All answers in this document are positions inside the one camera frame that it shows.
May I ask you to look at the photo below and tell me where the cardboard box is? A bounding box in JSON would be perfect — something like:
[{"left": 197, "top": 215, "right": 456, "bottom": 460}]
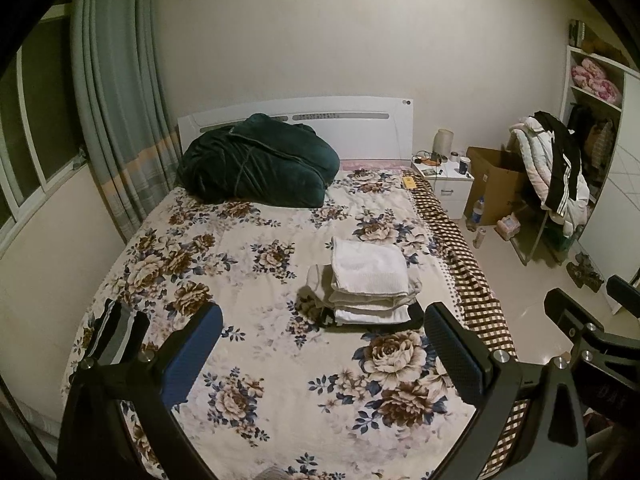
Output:
[{"left": 464, "top": 146, "right": 527, "bottom": 226}]

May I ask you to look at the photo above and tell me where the black striped track jacket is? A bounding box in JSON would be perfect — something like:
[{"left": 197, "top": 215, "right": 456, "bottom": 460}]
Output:
[{"left": 534, "top": 110, "right": 582, "bottom": 214}]

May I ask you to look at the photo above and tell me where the metal clothes rack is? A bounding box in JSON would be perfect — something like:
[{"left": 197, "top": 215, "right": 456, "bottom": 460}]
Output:
[{"left": 510, "top": 204, "right": 574, "bottom": 266}]

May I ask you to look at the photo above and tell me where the dark green duvet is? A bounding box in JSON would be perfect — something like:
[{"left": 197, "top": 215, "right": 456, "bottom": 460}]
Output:
[{"left": 177, "top": 113, "right": 341, "bottom": 208}]

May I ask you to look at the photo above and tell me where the floral bed blanket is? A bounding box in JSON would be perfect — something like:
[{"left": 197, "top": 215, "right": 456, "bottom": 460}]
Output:
[{"left": 66, "top": 169, "right": 474, "bottom": 479}]

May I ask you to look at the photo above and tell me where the grey green curtain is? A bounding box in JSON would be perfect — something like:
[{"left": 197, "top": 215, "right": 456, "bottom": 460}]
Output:
[{"left": 70, "top": 0, "right": 181, "bottom": 238}]

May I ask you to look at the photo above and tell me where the white puffy jacket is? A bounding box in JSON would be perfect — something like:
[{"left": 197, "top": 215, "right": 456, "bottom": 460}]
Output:
[{"left": 510, "top": 115, "right": 589, "bottom": 238}]

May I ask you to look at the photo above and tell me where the pink blanket on shelf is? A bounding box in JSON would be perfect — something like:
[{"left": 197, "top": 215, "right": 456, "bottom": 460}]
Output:
[{"left": 570, "top": 58, "right": 622, "bottom": 106}]

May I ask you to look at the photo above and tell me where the white wardrobe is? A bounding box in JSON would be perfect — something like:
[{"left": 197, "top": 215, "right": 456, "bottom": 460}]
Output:
[{"left": 561, "top": 47, "right": 639, "bottom": 285}]

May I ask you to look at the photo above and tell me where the white table lamp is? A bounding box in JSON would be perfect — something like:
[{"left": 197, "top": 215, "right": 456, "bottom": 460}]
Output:
[{"left": 432, "top": 128, "right": 454, "bottom": 158}]

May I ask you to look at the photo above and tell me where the white folded garment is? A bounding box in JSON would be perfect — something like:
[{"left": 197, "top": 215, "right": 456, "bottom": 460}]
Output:
[{"left": 334, "top": 306, "right": 411, "bottom": 325}]

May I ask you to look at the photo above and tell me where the white nightstand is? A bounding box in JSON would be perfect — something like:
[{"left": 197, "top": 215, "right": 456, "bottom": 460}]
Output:
[{"left": 412, "top": 162, "right": 474, "bottom": 220}]

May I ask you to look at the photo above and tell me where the window frame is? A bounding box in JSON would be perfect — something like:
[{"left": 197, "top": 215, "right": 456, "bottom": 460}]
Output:
[{"left": 1, "top": 3, "right": 85, "bottom": 250}]

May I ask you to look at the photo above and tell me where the plastic water bottle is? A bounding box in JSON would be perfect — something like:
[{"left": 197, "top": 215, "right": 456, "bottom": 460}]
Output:
[{"left": 470, "top": 196, "right": 485, "bottom": 226}]

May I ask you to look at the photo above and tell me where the white headboard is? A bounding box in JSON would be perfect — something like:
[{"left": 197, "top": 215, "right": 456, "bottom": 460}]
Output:
[{"left": 178, "top": 96, "right": 414, "bottom": 160}]

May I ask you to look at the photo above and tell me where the striped grey black garment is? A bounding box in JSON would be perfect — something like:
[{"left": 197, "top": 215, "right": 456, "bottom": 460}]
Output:
[{"left": 82, "top": 299, "right": 150, "bottom": 366}]

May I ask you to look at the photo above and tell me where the white knit sweater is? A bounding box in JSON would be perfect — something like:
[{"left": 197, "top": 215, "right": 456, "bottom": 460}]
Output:
[{"left": 331, "top": 237, "right": 409, "bottom": 297}]

